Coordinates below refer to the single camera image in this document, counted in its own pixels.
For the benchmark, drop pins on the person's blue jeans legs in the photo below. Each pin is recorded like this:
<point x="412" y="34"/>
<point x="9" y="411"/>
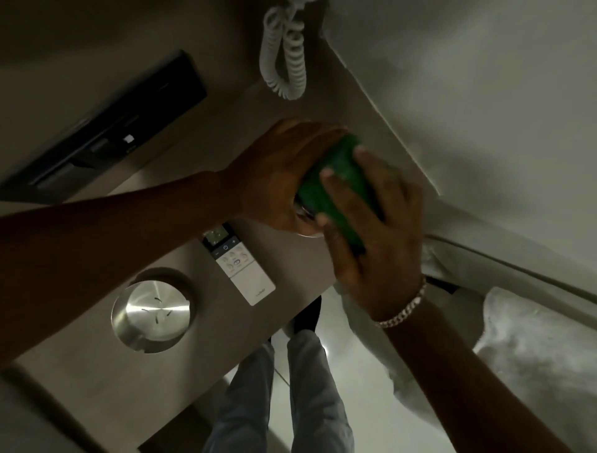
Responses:
<point x="308" y="401"/>

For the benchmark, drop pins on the black wall control panel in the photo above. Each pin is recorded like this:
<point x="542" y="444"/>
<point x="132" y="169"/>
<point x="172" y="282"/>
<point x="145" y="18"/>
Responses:
<point x="107" y="135"/>

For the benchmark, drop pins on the person's right forearm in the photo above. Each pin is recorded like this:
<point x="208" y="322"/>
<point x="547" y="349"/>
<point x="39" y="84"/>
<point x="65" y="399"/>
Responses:
<point x="466" y="387"/>

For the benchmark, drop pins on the person's right middle finger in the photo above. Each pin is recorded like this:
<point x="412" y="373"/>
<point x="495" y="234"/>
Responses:
<point x="378" y="165"/>

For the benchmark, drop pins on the person's right hand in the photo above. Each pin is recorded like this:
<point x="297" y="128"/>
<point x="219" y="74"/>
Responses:
<point x="391" y="242"/>

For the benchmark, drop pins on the person's left forearm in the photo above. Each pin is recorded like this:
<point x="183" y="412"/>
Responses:
<point x="102" y="252"/>

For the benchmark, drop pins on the white fluffy blanket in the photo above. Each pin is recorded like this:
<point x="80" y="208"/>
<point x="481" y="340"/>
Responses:
<point x="541" y="354"/>

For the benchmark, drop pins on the white bed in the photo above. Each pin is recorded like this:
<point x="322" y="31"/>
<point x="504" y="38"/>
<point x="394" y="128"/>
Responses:
<point x="489" y="116"/>

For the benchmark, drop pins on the green can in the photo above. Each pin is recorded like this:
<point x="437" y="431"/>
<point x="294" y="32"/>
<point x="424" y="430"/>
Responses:
<point x="338" y="163"/>

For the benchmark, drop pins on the white remote control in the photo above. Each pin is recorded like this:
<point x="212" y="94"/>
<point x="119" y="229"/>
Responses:
<point x="242" y="270"/>

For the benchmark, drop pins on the person's black shoe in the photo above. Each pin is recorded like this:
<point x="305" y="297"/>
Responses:
<point x="308" y="317"/>

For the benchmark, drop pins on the round silver metal lid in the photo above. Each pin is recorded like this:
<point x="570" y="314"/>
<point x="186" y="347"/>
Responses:
<point x="151" y="310"/>

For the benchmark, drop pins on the person's left thumb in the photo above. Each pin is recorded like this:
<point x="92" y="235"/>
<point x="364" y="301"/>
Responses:
<point x="296" y="221"/>

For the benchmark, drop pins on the person's right thumb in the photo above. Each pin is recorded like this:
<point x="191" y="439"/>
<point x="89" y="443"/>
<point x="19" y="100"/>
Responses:
<point x="332" y="231"/>

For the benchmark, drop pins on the person's left hand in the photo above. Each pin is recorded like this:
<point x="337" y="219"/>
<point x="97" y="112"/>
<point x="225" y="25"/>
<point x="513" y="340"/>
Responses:
<point x="266" y="177"/>

